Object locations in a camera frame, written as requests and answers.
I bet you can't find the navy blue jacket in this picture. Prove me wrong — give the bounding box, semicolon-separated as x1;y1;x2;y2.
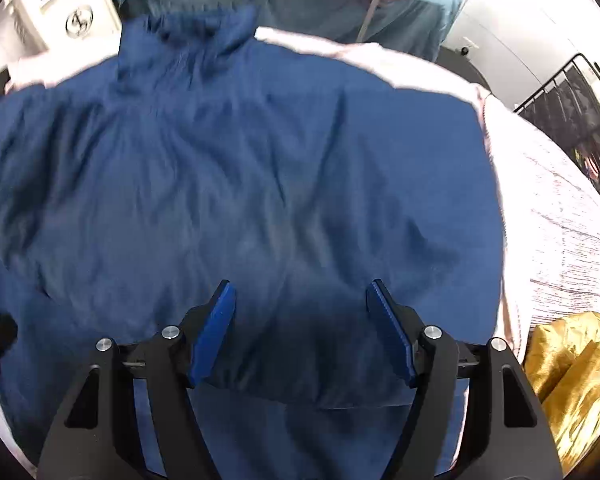
0;9;503;479

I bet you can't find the yellow garment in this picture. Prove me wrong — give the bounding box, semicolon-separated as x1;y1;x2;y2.
524;312;600;474

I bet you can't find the pink bed sheet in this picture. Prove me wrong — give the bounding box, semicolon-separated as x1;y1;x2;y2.
0;25;600;370

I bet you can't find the black metal rack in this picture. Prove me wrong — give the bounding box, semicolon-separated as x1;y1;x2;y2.
514;53;600;193

